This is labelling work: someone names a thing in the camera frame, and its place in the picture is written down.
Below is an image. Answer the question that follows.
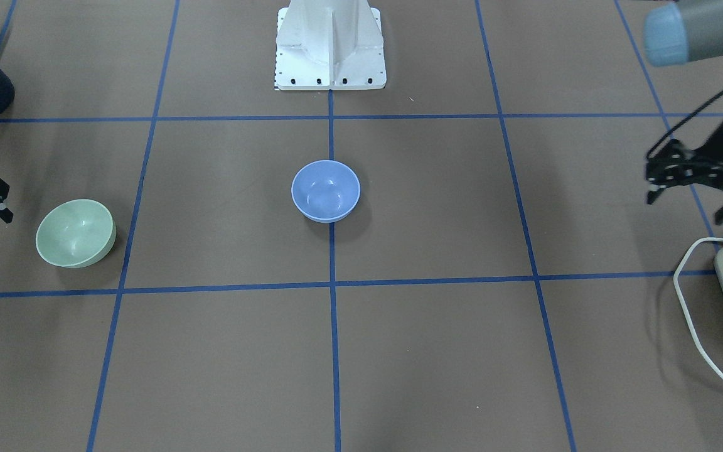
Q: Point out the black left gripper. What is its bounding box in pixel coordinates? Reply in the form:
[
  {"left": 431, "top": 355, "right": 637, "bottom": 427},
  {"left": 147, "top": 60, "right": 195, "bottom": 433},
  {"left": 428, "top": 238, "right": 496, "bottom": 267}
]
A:
[{"left": 645, "top": 123, "right": 723, "bottom": 225}]

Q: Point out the blue bowl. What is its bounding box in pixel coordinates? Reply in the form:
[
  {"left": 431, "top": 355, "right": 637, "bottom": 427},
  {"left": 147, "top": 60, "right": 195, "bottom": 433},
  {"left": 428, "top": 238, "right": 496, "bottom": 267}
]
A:
[{"left": 291, "top": 159, "right": 362, "bottom": 223}]

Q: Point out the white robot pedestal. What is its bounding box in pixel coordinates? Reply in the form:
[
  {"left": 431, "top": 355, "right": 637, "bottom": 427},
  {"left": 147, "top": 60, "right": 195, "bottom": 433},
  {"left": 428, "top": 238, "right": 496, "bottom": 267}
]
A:
[{"left": 274, "top": 1, "right": 387, "bottom": 91}]

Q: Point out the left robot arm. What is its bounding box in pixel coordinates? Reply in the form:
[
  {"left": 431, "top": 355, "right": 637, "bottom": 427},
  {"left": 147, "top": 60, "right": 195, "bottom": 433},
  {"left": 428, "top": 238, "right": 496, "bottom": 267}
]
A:
[{"left": 643, "top": 1, "right": 723, "bottom": 225}]

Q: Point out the green bowl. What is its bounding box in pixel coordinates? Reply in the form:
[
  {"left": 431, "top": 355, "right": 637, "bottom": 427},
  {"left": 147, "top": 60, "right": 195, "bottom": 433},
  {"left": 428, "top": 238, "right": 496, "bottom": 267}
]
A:
[{"left": 35, "top": 198, "right": 117, "bottom": 269}]

